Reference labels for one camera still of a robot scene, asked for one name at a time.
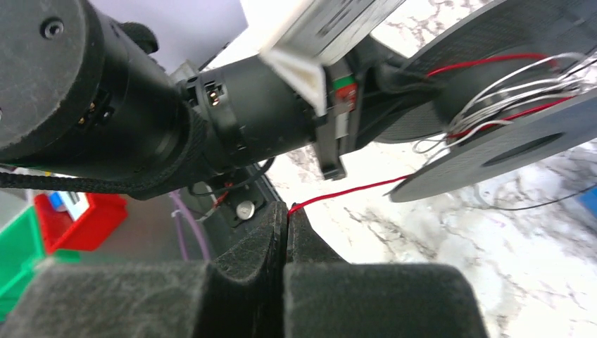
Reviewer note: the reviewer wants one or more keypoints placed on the green plastic bin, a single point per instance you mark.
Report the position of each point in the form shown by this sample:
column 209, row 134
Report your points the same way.
column 21, row 250

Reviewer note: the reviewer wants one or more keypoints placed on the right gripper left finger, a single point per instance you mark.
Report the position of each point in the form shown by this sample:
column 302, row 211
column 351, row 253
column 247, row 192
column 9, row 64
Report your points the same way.
column 236, row 295

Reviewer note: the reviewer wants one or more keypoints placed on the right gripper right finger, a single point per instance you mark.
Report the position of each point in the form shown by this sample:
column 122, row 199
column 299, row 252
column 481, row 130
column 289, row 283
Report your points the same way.
column 325, row 296

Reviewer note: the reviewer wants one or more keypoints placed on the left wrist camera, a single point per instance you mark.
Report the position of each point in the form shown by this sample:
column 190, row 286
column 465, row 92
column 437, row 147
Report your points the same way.
column 310, row 35

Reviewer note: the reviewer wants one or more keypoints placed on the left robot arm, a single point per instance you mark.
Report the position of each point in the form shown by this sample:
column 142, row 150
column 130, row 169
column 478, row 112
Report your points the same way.
column 83, row 102

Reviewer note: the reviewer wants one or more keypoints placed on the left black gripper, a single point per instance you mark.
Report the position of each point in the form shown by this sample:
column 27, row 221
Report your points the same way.
column 396, row 105

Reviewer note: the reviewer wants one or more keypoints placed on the red plastic bin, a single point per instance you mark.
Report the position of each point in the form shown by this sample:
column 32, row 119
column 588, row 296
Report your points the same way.
column 106, row 212

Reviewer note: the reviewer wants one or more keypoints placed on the black cable spool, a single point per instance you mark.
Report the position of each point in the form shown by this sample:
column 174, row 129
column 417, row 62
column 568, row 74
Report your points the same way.
column 515, row 92

